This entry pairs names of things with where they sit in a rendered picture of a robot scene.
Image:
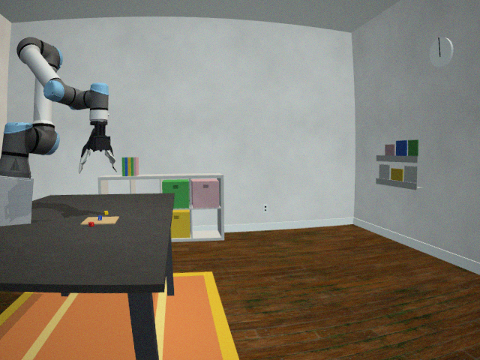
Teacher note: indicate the tan flat mat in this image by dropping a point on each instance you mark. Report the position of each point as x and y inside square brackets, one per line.
[105, 220]

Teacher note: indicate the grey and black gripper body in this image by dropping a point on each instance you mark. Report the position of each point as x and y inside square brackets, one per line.
[102, 143]

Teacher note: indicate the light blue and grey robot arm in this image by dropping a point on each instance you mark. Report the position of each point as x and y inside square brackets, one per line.
[40, 137]

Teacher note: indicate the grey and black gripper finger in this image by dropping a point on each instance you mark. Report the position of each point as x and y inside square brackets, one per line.
[84, 156]
[111, 160]

